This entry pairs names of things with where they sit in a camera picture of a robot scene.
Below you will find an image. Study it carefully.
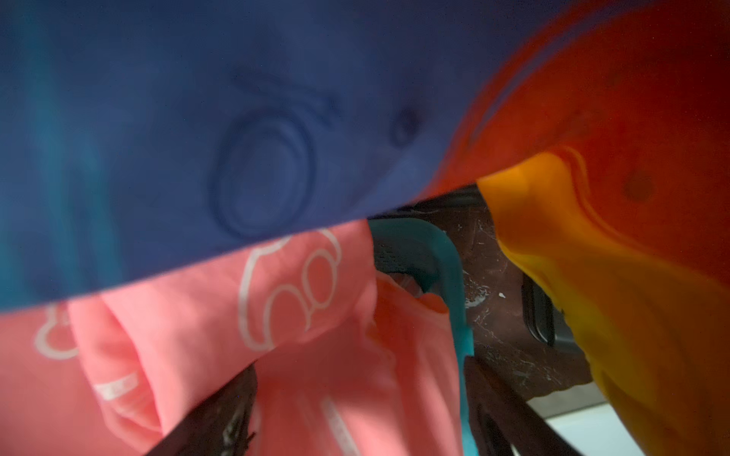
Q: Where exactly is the black clothes rack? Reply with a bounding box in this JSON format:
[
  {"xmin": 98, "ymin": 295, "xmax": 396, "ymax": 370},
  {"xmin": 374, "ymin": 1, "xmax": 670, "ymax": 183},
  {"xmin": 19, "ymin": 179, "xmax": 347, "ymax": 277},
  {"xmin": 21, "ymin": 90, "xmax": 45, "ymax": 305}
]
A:
[{"xmin": 372, "ymin": 185, "xmax": 582, "ymax": 355}]

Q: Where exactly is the rainbow jacket red hood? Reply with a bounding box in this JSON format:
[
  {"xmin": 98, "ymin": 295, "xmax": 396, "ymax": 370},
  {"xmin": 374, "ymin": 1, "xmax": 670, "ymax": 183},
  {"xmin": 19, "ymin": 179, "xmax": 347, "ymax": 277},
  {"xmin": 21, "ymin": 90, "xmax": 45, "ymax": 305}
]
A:
[{"xmin": 428, "ymin": 1, "xmax": 729, "ymax": 455}]

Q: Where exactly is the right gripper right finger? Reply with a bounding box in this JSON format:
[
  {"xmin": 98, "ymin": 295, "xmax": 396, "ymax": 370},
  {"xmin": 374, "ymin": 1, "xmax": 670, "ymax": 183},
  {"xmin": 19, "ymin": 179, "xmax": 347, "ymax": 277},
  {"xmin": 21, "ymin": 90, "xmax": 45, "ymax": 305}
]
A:
[{"xmin": 464, "ymin": 356, "xmax": 580, "ymax": 456}]

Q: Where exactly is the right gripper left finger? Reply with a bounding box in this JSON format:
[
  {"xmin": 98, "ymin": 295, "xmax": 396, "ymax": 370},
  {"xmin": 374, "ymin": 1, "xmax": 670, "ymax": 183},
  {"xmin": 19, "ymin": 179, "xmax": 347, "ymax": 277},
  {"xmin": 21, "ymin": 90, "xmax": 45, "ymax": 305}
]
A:
[{"xmin": 148, "ymin": 366, "xmax": 258, "ymax": 456}]

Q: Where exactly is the rainbow striped jacket left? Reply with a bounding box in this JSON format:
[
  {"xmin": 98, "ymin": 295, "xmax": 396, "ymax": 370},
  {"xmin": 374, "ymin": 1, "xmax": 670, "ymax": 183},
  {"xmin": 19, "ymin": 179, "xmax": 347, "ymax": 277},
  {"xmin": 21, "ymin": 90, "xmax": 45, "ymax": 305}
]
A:
[{"xmin": 0, "ymin": 0, "xmax": 571, "ymax": 314}]

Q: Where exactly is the teal plastic basket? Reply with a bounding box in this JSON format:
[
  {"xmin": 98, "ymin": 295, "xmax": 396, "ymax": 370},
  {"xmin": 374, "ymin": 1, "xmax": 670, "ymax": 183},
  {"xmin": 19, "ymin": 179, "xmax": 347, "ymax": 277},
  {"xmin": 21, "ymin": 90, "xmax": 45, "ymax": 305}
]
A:
[{"xmin": 369, "ymin": 218, "xmax": 478, "ymax": 455}]

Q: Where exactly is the pink bear-print jacket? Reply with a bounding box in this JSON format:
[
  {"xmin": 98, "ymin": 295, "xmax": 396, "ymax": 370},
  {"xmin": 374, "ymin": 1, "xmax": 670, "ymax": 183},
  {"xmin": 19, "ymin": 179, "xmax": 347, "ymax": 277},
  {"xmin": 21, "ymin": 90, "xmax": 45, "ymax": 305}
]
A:
[{"xmin": 1, "ymin": 222, "xmax": 463, "ymax": 455}]

